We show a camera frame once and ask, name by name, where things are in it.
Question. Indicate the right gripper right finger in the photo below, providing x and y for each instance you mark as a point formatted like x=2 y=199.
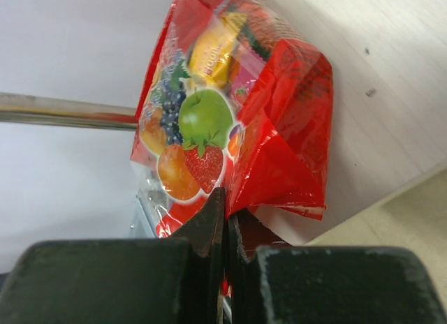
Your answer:
x=274 y=282

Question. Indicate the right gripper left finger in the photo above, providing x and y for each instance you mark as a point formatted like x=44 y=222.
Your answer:
x=172 y=280

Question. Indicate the red fruit candy bag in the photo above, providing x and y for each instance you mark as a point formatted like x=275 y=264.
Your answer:
x=234 y=97

